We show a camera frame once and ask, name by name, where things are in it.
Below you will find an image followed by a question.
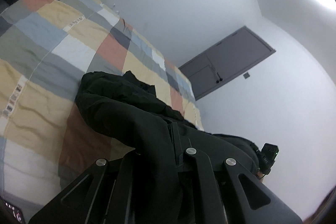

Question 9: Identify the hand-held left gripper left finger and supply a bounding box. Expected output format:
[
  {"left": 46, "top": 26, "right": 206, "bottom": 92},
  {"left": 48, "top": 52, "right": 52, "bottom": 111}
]
[{"left": 28, "top": 152, "right": 138, "bottom": 224}]

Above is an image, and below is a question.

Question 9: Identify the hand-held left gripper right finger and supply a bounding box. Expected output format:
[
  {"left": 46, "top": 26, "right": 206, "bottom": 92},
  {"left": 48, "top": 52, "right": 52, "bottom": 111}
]
[{"left": 168, "top": 121, "right": 303, "bottom": 224}]

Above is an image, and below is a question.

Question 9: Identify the black puffer jacket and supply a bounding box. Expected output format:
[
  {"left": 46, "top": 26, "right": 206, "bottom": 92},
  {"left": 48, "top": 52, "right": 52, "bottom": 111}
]
[{"left": 75, "top": 70, "right": 260, "bottom": 224}]

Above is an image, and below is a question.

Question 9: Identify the small black device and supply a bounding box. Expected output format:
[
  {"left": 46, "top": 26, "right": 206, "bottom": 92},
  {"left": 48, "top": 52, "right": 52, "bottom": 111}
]
[{"left": 4, "top": 202, "right": 25, "bottom": 224}]

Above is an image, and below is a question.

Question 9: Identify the grey door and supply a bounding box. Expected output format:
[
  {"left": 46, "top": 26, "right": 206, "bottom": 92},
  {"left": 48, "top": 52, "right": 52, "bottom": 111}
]
[{"left": 178, "top": 26, "right": 277, "bottom": 101}]

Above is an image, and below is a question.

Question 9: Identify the patchwork bed quilt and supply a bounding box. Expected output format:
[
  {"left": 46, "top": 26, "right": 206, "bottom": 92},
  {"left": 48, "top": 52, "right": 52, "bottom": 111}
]
[{"left": 0, "top": 0, "right": 205, "bottom": 216}]

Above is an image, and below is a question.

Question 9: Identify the black door handle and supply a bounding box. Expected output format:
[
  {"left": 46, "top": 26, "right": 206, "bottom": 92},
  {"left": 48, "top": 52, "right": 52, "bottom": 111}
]
[{"left": 210, "top": 65, "right": 223, "bottom": 83}]

